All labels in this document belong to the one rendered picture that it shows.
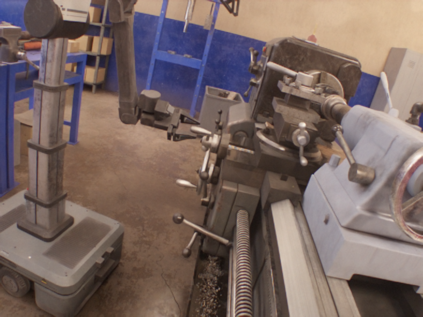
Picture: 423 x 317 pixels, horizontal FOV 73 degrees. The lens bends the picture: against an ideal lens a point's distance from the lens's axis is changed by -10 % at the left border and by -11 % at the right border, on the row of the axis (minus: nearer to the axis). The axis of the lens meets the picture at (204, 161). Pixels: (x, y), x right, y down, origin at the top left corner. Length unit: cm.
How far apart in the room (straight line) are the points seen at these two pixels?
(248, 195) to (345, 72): 102
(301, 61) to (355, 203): 118
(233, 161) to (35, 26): 83
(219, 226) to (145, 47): 440
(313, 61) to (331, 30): 347
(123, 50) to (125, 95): 15
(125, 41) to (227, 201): 60
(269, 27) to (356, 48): 140
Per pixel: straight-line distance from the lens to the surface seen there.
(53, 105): 131
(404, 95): 523
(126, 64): 106
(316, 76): 162
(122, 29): 103
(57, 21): 120
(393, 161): 73
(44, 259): 145
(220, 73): 510
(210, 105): 379
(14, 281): 158
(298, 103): 123
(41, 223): 155
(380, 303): 97
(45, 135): 136
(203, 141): 117
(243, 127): 187
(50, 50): 129
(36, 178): 146
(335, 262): 72
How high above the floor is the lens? 124
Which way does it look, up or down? 22 degrees down
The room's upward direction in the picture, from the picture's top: 14 degrees clockwise
